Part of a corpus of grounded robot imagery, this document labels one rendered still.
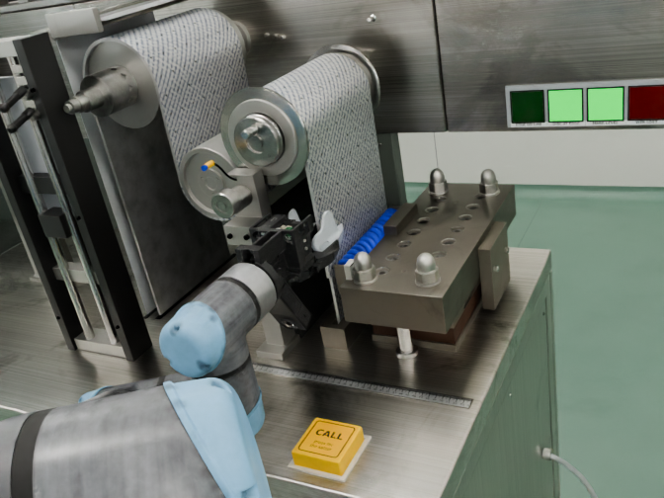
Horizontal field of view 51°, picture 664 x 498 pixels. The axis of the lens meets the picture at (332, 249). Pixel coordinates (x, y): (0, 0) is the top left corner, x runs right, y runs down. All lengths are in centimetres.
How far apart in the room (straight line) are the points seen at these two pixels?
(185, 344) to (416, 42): 68
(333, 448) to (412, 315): 22
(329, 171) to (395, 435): 40
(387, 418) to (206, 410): 54
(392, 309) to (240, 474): 60
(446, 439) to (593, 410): 148
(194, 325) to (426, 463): 33
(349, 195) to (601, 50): 44
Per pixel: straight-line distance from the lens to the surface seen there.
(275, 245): 92
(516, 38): 120
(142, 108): 117
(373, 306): 103
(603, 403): 242
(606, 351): 264
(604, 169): 376
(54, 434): 50
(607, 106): 119
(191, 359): 81
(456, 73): 124
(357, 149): 115
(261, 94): 101
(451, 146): 390
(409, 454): 93
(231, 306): 83
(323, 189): 105
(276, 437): 99
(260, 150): 102
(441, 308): 98
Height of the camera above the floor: 153
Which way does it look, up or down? 25 degrees down
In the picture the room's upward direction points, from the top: 11 degrees counter-clockwise
